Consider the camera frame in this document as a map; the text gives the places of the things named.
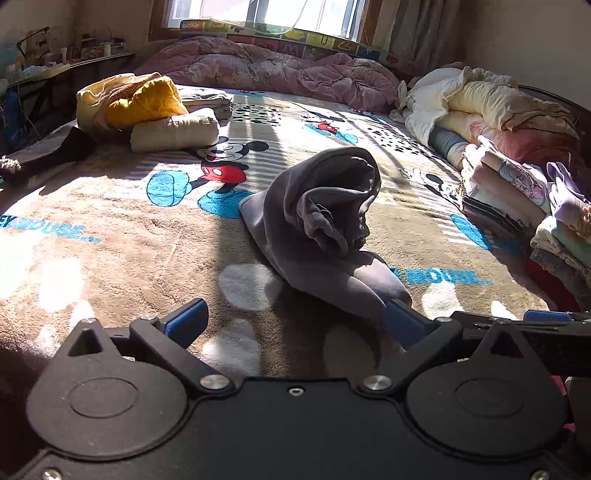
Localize pink quilt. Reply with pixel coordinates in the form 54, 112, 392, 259
134, 36, 402, 114

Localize pile of desk clutter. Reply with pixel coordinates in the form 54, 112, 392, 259
0, 27, 127, 79

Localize blue denim garment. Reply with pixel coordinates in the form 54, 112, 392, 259
427, 127, 470, 169

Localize grey sweatshirt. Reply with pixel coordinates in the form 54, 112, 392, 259
239, 147, 414, 324

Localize cartoon mouse printed blanket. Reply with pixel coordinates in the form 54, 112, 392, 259
0, 85, 555, 381

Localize dark bed headboard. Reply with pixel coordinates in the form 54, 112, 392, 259
517, 85, 591, 136

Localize window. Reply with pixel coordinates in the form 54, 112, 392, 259
161, 0, 370, 43

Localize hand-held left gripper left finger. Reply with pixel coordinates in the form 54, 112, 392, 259
66, 298, 236, 398

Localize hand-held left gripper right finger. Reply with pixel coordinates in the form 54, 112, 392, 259
359, 301, 526, 394

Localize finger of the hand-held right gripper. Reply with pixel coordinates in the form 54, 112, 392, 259
450, 310, 591, 376

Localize cream folded garment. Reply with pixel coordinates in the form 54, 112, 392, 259
130, 108, 220, 153

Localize dark cloth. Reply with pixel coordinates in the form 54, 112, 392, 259
0, 127, 98, 185

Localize beige curtain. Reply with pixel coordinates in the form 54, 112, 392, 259
373, 0, 463, 75

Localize pale yellow garment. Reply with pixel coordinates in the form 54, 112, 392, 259
76, 73, 160, 137

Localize folded grey clothes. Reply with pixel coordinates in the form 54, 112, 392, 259
178, 85, 234, 121

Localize dark desk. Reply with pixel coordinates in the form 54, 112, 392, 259
0, 50, 138, 153

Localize stack of folded clothes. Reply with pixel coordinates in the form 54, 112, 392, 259
459, 134, 591, 315

